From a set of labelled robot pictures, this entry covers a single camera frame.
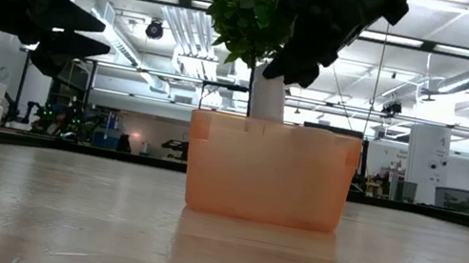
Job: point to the black table edge rail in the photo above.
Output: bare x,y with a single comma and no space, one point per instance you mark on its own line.
90,152

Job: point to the black metal frame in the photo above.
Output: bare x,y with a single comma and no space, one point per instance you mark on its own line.
228,86

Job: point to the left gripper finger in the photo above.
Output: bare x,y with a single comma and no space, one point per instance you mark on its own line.
60,47
71,15

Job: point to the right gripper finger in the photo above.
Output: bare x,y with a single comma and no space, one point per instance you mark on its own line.
306,75
280,69

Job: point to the white ceiling air duct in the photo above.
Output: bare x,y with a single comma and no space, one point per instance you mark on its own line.
123,49

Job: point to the black metal rack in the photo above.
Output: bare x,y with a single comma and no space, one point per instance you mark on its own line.
89,91

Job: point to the round black ceiling camera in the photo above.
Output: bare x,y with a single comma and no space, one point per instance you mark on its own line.
154,30

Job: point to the small black ceiling camera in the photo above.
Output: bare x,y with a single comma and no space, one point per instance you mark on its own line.
392,108

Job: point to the green leafy small tree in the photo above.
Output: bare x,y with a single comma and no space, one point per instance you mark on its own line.
241,12

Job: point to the black monitor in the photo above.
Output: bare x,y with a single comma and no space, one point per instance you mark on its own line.
336,129

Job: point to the orange translucent plastic basket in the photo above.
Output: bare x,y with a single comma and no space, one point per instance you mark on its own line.
267,176

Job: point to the narrow grey bin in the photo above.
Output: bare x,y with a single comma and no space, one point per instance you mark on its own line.
408,191

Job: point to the white room pillar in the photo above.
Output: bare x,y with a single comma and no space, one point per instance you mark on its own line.
427,160

